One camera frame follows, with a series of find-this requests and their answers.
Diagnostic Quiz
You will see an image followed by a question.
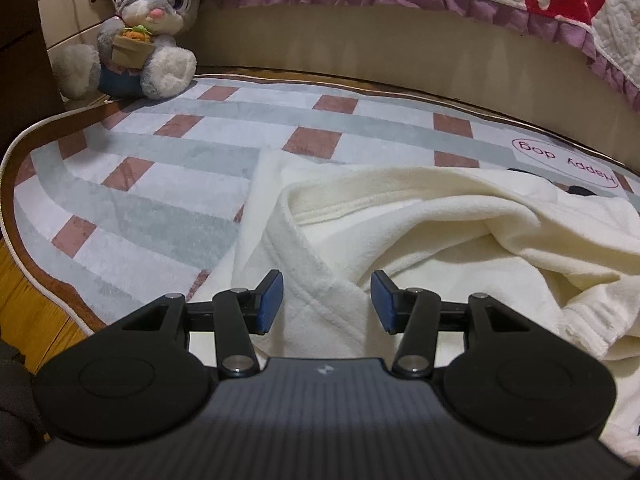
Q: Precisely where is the beige nightstand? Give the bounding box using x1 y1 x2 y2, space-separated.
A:
37 0 121 56

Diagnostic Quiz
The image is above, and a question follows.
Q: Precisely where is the brown wooden dresser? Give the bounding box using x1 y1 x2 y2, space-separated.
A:
0 0 63 161

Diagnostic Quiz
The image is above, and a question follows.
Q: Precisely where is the white fleece garment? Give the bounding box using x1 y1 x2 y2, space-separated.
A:
187 150 640 458

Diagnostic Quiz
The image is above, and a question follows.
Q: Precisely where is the dark cloth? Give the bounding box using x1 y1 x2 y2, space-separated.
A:
0 342 48 480

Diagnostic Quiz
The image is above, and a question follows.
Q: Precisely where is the checkered cartoon rug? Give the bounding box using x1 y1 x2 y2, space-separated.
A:
0 72 640 336

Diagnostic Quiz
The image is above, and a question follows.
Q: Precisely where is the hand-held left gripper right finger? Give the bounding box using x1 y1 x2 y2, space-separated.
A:
371 269 533 381

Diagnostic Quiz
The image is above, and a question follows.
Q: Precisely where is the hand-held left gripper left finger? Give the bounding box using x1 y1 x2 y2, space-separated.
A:
120 269 285 380

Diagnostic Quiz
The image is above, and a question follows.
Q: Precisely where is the beige bed frame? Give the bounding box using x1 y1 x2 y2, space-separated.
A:
187 0 640 176

